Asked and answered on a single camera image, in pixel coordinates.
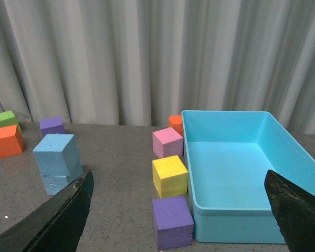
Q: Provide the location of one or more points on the pink foam cube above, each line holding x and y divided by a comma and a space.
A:
167, 142

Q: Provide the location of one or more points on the light blue foam cube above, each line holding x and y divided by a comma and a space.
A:
58, 155

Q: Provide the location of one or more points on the grey curtain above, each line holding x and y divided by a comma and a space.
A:
139, 62

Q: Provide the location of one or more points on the green foam cube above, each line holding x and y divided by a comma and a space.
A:
8, 118

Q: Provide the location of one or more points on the purple foam cube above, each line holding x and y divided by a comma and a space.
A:
173, 223
53, 125

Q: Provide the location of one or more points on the yellow foam cube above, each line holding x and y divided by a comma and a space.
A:
169, 176

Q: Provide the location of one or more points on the orange foam cube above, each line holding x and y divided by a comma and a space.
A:
176, 122
11, 141

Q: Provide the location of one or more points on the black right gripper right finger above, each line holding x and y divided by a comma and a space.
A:
294, 211

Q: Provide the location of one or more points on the light blue plastic bin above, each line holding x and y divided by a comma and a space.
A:
228, 154

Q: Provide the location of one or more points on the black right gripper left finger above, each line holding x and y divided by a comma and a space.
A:
58, 224

